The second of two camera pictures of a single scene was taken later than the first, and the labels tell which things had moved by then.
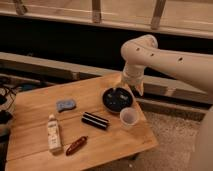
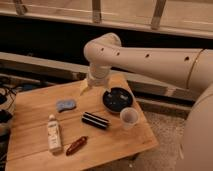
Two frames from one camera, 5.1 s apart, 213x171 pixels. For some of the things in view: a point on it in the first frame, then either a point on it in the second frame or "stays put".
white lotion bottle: x=54 y=136 stays put
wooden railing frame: x=182 y=17 stays put
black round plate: x=116 y=99 stays put
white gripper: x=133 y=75 -> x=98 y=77
